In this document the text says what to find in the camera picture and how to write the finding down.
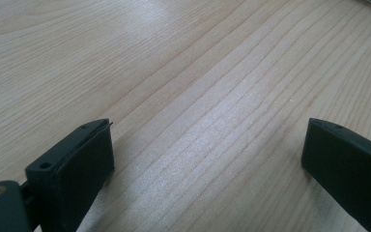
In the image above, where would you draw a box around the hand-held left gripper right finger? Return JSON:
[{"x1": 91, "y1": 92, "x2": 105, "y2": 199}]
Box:
[{"x1": 300, "y1": 117, "x2": 371, "y2": 232}]

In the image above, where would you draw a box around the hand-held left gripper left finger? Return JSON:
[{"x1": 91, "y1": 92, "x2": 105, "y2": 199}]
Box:
[{"x1": 24, "y1": 118, "x2": 116, "y2": 232}]

